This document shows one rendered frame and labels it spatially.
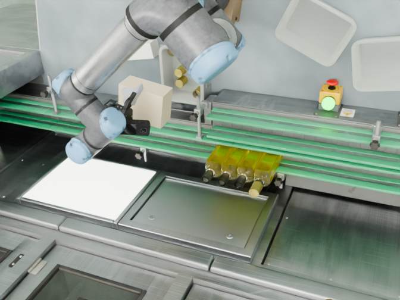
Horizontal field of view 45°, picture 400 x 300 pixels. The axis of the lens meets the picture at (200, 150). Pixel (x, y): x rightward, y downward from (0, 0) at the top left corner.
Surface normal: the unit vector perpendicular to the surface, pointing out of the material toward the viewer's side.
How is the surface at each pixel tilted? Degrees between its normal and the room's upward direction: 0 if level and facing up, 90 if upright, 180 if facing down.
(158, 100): 0
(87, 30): 0
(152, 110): 0
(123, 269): 90
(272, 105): 90
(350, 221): 90
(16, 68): 90
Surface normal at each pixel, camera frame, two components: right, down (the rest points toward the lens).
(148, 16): -0.56, 0.41
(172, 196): -0.04, -0.85
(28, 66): 0.92, 0.17
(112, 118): 0.66, -0.44
